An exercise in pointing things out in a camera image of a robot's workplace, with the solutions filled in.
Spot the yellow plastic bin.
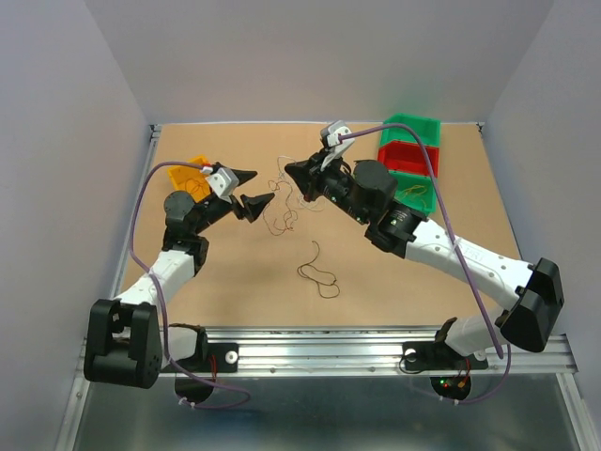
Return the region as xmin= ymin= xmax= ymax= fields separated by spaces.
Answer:
xmin=168 ymin=165 xmax=211 ymax=202

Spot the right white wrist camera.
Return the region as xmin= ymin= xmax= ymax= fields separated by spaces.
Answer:
xmin=320 ymin=120 xmax=355 ymax=171

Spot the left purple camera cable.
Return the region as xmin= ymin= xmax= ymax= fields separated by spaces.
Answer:
xmin=130 ymin=162 xmax=251 ymax=409

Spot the white wire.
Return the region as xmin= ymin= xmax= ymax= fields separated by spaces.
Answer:
xmin=274 ymin=154 xmax=325 ymax=210

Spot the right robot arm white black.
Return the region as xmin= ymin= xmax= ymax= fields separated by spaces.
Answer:
xmin=285 ymin=151 xmax=564 ymax=371

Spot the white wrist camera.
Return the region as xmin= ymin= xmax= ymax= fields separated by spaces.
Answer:
xmin=200 ymin=166 xmax=239 ymax=201
xmin=320 ymin=120 xmax=355 ymax=171

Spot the green plastic bin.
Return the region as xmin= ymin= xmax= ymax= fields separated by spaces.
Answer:
xmin=380 ymin=114 xmax=441 ymax=148
xmin=389 ymin=171 xmax=437 ymax=216

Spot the brown wire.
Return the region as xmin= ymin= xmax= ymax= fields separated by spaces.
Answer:
xmin=296 ymin=240 xmax=340 ymax=300

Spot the aluminium mounting rail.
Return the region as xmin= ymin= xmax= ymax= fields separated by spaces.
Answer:
xmin=204 ymin=326 xmax=578 ymax=379

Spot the yellow wire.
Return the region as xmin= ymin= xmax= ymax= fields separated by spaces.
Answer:
xmin=397 ymin=183 xmax=431 ymax=208

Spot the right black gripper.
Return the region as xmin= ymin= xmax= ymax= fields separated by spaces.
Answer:
xmin=285 ymin=148 xmax=370 ymax=226

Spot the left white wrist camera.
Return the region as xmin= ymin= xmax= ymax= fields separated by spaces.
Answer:
xmin=200 ymin=166 xmax=239 ymax=201

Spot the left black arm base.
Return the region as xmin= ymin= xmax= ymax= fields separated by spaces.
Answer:
xmin=177 ymin=342 xmax=239 ymax=375

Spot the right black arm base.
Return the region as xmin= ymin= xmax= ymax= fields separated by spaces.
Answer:
xmin=402 ymin=341 xmax=488 ymax=373

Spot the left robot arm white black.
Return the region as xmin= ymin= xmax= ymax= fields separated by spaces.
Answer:
xmin=84 ymin=163 xmax=274 ymax=389

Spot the near green plastic bin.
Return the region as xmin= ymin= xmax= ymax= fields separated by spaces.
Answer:
xmin=389 ymin=171 xmax=437 ymax=216

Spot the red wire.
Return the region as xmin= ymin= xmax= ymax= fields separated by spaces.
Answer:
xmin=261 ymin=178 xmax=300 ymax=236

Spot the far green plastic bin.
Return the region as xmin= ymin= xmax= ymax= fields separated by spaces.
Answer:
xmin=380 ymin=114 xmax=441 ymax=148

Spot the red plastic bin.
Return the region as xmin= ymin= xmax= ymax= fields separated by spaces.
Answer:
xmin=378 ymin=140 xmax=430 ymax=177

